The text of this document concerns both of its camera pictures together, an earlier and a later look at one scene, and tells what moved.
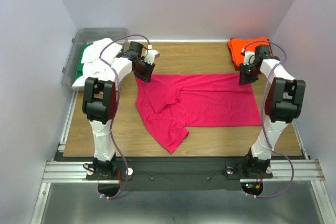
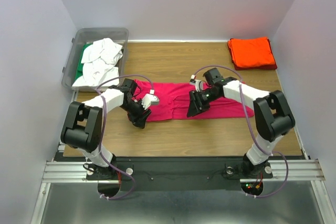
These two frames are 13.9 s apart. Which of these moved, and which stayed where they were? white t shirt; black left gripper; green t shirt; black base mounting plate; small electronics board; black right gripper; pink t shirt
Moved: black right gripper; pink t shirt; black left gripper
Stayed: green t shirt; black base mounting plate; white t shirt; small electronics board
